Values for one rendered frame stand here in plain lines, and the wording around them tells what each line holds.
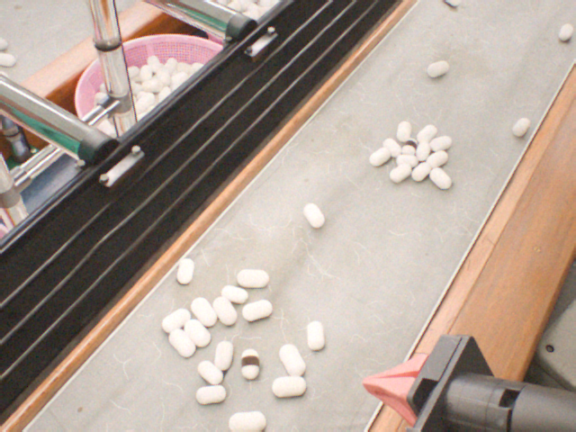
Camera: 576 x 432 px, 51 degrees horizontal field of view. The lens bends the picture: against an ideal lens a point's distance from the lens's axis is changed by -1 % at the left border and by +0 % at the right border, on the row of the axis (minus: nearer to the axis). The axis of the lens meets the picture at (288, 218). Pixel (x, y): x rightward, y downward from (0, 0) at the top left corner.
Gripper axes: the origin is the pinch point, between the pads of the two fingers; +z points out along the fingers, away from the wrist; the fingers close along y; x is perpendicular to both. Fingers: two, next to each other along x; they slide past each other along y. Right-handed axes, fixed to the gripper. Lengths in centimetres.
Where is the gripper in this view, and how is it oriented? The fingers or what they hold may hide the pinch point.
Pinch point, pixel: (373, 386)
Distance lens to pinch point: 57.9
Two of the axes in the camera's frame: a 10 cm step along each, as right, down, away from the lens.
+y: -5.5, 6.5, -5.2
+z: -6.8, 0.2, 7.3
